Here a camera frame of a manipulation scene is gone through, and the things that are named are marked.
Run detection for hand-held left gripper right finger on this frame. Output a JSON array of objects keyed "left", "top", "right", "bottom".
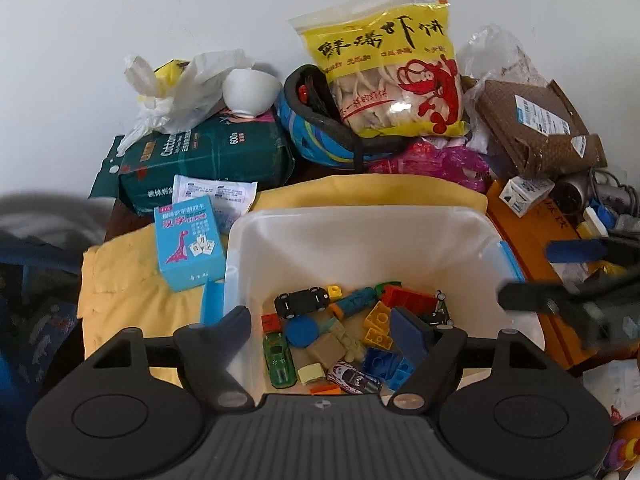
[{"left": 389, "top": 306, "right": 563, "bottom": 414}]

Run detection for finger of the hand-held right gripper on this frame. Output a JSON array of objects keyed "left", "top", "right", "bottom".
[
  {"left": 546, "top": 236, "right": 640, "bottom": 270},
  {"left": 497, "top": 270, "right": 640, "bottom": 351}
]

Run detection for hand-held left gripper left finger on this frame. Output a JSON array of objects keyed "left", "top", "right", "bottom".
[{"left": 79, "top": 304, "right": 253, "bottom": 414}]

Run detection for red long toy brick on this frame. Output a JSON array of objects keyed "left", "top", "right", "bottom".
[{"left": 382, "top": 284, "right": 438, "bottom": 318}]

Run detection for small black toy car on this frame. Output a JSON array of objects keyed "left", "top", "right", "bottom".
[{"left": 417, "top": 290, "right": 451, "bottom": 326}]

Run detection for blue toy brick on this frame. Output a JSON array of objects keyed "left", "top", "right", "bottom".
[{"left": 361, "top": 347, "right": 416, "bottom": 391}]

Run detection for green toy car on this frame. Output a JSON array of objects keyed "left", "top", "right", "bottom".
[{"left": 262, "top": 332, "right": 297, "bottom": 388}]

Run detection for teal orange toy figure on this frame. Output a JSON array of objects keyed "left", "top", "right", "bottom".
[{"left": 330, "top": 287, "right": 376, "bottom": 318}]

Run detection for blue round airplane disc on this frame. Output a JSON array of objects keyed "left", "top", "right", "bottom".
[{"left": 284, "top": 314, "right": 318, "bottom": 350}]

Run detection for wooden cube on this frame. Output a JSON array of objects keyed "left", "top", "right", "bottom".
[{"left": 306, "top": 334, "right": 346, "bottom": 367}]

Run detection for white plastic bin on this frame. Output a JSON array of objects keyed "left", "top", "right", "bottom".
[{"left": 200, "top": 207, "right": 547, "bottom": 407}]

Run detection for brown wooden desktop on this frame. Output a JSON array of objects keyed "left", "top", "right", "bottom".
[{"left": 102, "top": 195, "right": 158, "bottom": 248}]

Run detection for orange box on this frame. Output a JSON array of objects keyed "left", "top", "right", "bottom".
[{"left": 485, "top": 180, "right": 640, "bottom": 371}]

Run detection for hair dryer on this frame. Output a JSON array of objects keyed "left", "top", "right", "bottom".
[{"left": 552, "top": 172, "right": 633, "bottom": 216}]

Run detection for small white box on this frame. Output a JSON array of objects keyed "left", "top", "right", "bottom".
[{"left": 500, "top": 176, "right": 556, "bottom": 218}]

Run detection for light blue card box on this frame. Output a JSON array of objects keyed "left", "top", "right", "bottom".
[{"left": 154, "top": 197, "right": 223, "bottom": 293}]

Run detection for yellow blanket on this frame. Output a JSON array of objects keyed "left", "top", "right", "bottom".
[{"left": 77, "top": 172, "right": 490, "bottom": 392}]

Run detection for white paper bag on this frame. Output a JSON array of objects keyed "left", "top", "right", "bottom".
[{"left": 582, "top": 360, "right": 640, "bottom": 421}]

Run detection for brown parcel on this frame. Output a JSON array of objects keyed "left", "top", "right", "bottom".
[{"left": 472, "top": 79, "right": 608, "bottom": 180}]

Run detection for white sachets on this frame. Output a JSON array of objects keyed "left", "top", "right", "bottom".
[{"left": 172, "top": 175, "right": 258, "bottom": 233}]

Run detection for pink plastic bag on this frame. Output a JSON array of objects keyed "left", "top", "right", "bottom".
[{"left": 367, "top": 140, "right": 493, "bottom": 193}]

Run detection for dark green tissue pack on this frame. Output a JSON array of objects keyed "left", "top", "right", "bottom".
[{"left": 91, "top": 110, "right": 297, "bottom": 217}]

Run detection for dark blue fabric chair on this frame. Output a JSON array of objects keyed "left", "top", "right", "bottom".
[{"left": 0, "top": 195, "right": 108, "bottom": 386}]

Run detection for blue black helmet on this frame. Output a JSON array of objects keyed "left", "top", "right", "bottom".
[{"left": 276, "top": 65, "right": 416, "bottom": 166}]

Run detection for clear plastic bag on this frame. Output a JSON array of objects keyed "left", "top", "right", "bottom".
[{"left": 457, "top": 25, "right": 548, "bottom": 86}]

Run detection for white plastic bag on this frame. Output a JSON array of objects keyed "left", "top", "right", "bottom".
[{"left": 116, "top": 49, "right": 273, "bottom": 153}]

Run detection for white bowl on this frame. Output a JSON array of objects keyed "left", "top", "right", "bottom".
[{"left": 221, "top": 67, "right": 281, "bottom": 120}]

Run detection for yellow shrimp cracker bag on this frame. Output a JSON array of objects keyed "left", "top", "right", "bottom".
[{"left": 289, "top": 0, "right": 472, "bottom": 138}]

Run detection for colourful ring toy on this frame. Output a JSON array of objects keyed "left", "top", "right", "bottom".
[{"left": 605, "top": 420, "right": 640, "bottom": 471}]

